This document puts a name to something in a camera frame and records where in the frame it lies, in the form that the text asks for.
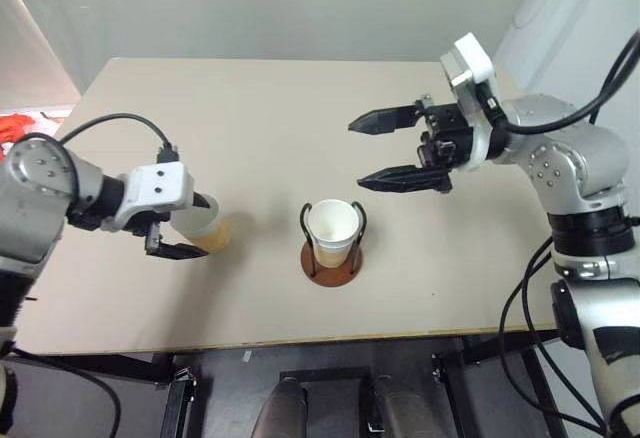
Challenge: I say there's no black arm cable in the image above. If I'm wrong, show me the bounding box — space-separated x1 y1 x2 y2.
498 236 610 435
8 349 123 437

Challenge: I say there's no wire cup holder brown base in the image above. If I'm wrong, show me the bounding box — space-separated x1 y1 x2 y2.
299 199 367 288

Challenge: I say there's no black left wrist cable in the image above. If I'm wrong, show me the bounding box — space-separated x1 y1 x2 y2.
57 113 181 164

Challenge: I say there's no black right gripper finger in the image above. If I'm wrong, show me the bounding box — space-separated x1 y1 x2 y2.
356 163 454 195
347 102 420 138

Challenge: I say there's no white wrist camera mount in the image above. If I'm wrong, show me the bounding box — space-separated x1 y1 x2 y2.
439 32 502 173
102 161 197 233

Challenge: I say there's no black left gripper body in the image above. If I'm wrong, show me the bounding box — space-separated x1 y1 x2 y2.
130 209 174 258

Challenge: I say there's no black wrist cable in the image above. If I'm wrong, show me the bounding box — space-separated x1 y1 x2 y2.
483 30 640 135
57 113 181 164

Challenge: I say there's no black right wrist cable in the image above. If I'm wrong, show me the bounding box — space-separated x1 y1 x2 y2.
483 30 640 135

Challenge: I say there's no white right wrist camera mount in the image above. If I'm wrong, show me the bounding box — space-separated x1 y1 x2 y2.
439 32 502 173

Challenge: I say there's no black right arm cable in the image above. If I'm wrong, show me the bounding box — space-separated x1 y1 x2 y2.
498 236 610 435

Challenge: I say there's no orange cloth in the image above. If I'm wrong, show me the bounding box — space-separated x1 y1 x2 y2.
0 113 32 145

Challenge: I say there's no black table frame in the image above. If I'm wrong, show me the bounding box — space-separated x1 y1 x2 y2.
0 326 569 438

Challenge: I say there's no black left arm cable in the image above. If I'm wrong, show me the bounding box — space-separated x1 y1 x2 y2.
8 349 123 437

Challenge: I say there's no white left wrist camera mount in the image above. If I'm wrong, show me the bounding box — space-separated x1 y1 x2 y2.
102 161 197 233

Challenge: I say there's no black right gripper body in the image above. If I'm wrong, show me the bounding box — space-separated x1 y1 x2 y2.
413 93 475 171

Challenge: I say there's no dark rounded shape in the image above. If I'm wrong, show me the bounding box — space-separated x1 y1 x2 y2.
251 375 309 438
370 374 447 438

